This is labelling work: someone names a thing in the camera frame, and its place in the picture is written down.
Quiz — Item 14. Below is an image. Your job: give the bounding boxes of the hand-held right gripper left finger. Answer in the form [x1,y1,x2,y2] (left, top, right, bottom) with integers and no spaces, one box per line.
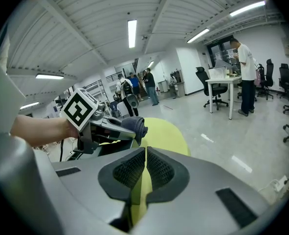
[51,146,146,227]

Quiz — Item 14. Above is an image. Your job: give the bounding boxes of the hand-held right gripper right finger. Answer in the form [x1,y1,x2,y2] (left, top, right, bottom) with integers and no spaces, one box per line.
[131,145,270,235]

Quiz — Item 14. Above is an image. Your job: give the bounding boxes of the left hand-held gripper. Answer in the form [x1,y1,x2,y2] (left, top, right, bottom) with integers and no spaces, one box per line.
[60,88,137,161]

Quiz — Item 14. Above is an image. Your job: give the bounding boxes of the dark grey cloth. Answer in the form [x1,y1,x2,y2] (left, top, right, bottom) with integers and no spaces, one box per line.
[120,116,149,147]

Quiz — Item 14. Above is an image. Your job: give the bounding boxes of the person's left forearm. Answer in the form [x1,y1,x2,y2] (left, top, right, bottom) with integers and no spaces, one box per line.
[10,115,80,147]

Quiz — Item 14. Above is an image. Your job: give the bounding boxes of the grey cabinet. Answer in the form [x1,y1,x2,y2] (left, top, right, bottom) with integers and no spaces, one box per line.
[169,69,186,98]

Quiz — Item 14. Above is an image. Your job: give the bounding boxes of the white power strip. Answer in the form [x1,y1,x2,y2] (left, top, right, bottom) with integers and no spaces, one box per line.
[274,175,289,192]

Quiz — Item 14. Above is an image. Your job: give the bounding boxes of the ceiling light tube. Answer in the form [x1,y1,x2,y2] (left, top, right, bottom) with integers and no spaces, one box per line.
[35,73,65,80]
[19,101,41,111]
[127,19,138,49]
[229,0,267,17]
[186,28,210,44]

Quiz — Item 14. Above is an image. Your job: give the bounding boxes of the white table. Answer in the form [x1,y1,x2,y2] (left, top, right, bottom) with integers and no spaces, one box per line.
[205,75,243,120]

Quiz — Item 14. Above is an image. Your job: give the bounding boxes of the white basket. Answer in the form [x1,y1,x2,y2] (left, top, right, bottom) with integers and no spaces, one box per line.
[208,67,227,79]

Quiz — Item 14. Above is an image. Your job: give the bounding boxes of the black glass door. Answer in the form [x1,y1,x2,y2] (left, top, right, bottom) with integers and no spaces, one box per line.
[206,36,236,71]

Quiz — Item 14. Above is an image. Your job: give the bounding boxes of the black cable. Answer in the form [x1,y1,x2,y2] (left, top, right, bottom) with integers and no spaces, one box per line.
[59,139,65,162]

